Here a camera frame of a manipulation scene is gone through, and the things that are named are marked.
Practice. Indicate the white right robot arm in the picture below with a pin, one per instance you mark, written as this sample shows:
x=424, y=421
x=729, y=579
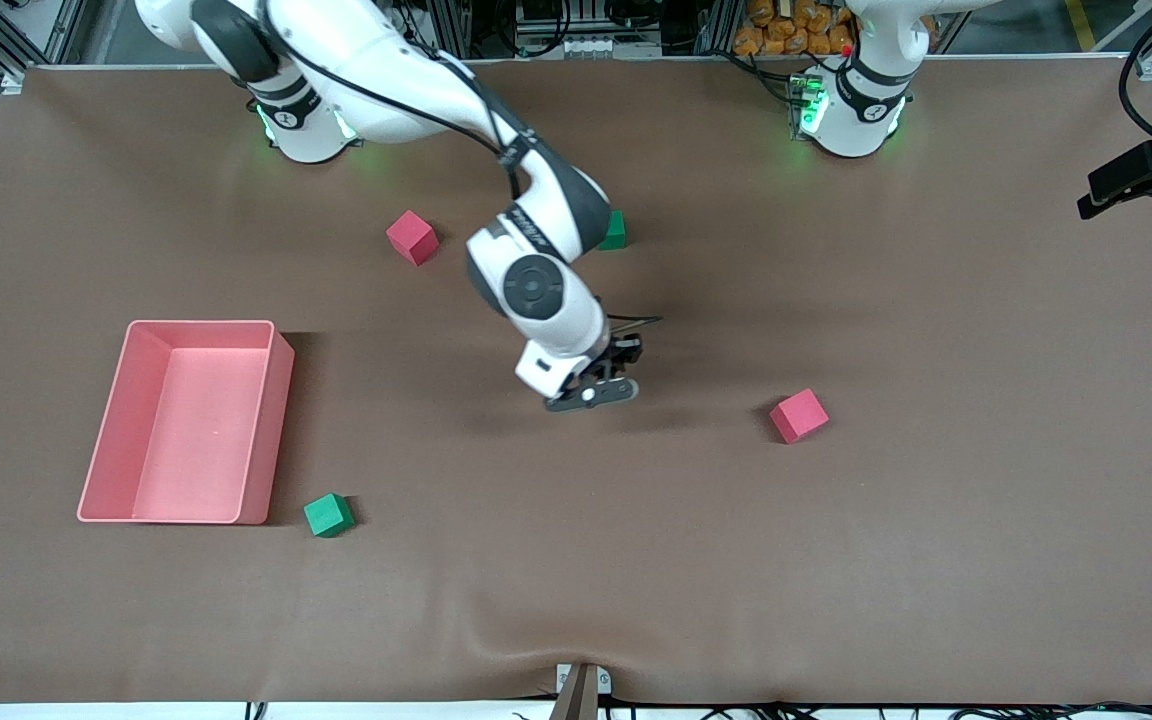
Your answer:
x=386, y=70

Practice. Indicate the pink plastic tray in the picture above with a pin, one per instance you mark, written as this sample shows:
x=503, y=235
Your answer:
x=136, y=430

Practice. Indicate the pink foam cube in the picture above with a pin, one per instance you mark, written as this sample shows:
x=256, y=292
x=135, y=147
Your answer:
x=798, y=416
x=411, y=238

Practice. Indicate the long white socket strip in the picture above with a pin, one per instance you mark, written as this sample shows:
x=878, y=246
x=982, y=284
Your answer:
x=586, y=46

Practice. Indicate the aluminium camera stand post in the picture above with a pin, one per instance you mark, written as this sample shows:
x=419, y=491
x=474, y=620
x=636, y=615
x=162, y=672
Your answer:
x=576, y=700

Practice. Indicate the bag of orange items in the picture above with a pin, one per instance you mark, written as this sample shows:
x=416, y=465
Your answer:
x=786, y=35

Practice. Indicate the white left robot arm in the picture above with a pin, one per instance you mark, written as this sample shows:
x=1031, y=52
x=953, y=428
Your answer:
x=866, y=95

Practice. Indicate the brown table mat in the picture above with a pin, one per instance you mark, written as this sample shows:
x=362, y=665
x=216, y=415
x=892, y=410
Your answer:
x=576, y=560

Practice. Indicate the green foam cube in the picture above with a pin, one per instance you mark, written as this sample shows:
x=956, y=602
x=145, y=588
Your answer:
x=618, y=236
x=328, y=515

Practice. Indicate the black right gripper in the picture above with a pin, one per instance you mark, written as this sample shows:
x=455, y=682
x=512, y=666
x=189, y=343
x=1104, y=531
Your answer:
x=626, y=352

